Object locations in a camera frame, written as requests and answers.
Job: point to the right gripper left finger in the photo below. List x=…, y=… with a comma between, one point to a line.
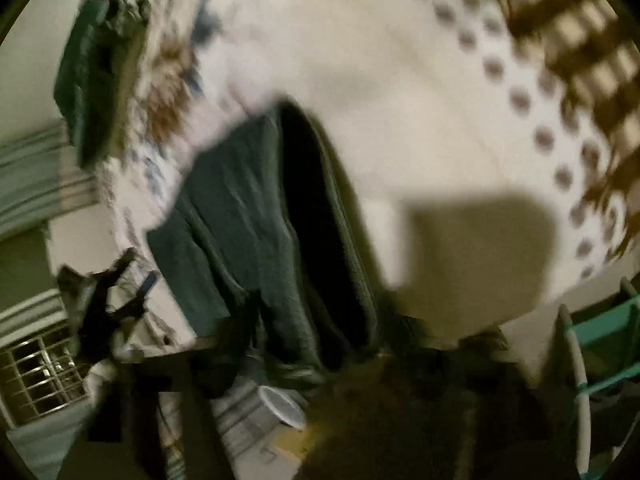
x=176, y=393

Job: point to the grey green curtain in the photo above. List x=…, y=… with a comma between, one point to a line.
x=40, y=180

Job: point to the dark blue jeans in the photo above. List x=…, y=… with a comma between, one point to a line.
x=265, y=227

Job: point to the white round tub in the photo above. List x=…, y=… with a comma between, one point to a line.
x=283, y=406

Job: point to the folded blue jeans stack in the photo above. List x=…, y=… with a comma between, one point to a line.
x=89, y=79

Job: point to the floral bed blanket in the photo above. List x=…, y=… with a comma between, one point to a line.
x=478, y=135

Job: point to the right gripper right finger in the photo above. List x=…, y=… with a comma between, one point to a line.
x=427, y=413

